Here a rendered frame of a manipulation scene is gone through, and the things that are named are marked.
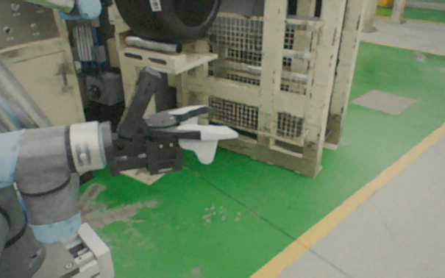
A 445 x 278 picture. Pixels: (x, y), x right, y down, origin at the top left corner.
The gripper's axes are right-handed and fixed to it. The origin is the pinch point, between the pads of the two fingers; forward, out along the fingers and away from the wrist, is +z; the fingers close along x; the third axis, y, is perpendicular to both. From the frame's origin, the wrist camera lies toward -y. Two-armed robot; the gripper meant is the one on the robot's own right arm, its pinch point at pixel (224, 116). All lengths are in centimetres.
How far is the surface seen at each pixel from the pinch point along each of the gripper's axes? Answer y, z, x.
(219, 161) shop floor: 85, 43, -163
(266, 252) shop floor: 97, 41, -76
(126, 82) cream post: 22, -13, -157
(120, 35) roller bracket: -5, -13, -137
